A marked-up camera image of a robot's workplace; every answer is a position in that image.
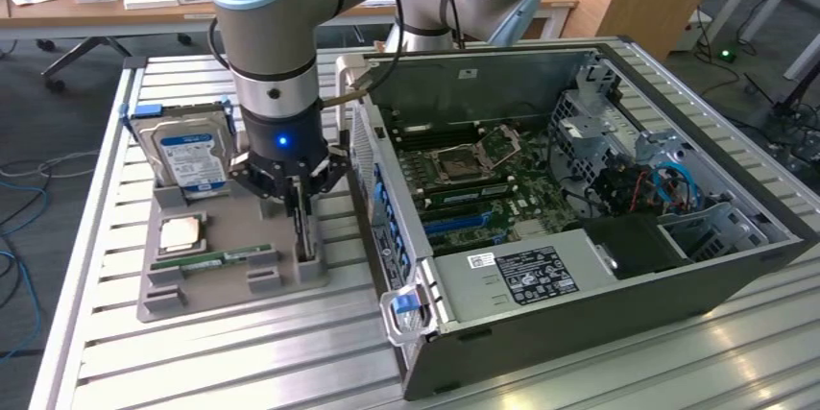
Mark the silver CPU chip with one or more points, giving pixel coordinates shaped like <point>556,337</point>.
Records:
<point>183,235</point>

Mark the white power box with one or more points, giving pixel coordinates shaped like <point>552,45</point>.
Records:
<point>697,35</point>

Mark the CPU socket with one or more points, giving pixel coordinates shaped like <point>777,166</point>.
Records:
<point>457,165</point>

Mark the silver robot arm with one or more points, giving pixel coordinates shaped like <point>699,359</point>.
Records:
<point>269,21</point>

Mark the green motherboard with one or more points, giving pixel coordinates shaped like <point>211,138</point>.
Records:
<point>544,199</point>

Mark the silver chipset heatsink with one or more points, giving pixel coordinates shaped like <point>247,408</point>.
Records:
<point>528,230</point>

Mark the white table frame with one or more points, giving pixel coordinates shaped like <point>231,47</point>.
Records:
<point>804,57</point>

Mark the grey parts rack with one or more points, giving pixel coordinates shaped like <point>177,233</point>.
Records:
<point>224,232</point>

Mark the black equipment stand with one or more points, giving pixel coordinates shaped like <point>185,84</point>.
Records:
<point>791,107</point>

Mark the blue expansion slot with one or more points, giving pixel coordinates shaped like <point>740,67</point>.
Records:
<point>455,225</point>

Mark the white paper stack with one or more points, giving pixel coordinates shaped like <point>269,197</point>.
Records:
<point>377,2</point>

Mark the wooden desk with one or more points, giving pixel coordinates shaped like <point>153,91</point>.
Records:
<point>76,16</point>

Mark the small metal disk bay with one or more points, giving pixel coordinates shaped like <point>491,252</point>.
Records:
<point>711,232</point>

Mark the metal disk bay cage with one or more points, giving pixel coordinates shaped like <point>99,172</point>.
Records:
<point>589,141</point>

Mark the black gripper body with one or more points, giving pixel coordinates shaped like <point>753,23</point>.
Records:
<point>285,131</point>

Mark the black graphics card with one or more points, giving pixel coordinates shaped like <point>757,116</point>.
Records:
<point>307,237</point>

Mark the grey open PC case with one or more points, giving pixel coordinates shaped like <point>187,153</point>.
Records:
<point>576,333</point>

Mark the power strip with green light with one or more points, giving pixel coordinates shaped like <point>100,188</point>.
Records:
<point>728,55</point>

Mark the hard disk in blue caddy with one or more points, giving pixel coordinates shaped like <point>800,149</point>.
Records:
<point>185,155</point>

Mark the blue case latch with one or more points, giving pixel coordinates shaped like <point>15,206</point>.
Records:
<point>403,306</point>

